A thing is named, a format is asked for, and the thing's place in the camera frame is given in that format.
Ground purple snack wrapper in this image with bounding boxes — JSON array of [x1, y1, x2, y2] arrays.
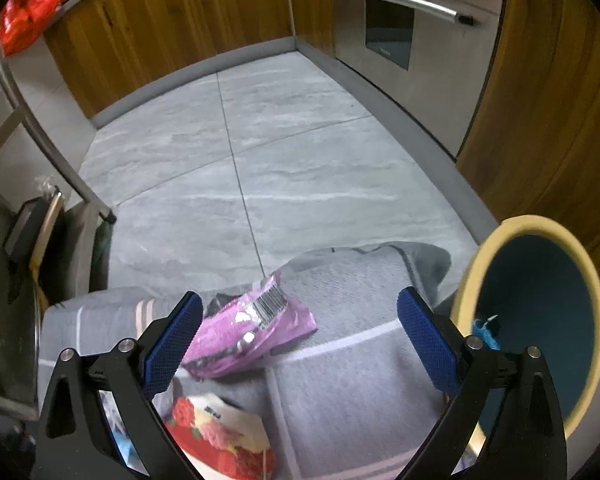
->
[[181, 272, 317, 380]]

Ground yellow rimmed teal trash bin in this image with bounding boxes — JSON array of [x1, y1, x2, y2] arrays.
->
[[450, 214, 600, 437]]

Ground wooden kitchen cabinets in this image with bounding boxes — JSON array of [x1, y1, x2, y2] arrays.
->
[[45, 0, 600, 294]]

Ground blue wrapper inside bin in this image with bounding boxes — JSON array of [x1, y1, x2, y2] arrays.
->
[[471, 314, 501, 350]]

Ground grey striped floor rug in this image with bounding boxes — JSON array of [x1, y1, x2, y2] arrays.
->
[[38, 240, 481, 480]]

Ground red floral snack packet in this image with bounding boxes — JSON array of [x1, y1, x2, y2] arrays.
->
[[166, 393, 277, 480]]

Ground stainless steel oven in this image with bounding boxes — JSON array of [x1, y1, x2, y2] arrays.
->
[[332, 0, 503, 156]]

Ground red plastic bag upper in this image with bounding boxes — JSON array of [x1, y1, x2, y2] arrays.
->
[[0, 0, 62, 56]]

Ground metal rack frame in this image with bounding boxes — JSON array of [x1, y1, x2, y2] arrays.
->
[[0, 46, 117, 224]]

